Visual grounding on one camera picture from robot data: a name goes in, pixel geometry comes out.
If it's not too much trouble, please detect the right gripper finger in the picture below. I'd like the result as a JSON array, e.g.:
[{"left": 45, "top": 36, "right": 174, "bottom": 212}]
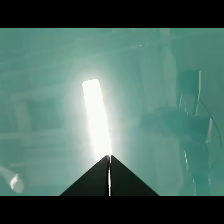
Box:
[{"left": 59, "top": 154, "right": 110, "bottom": 197}]

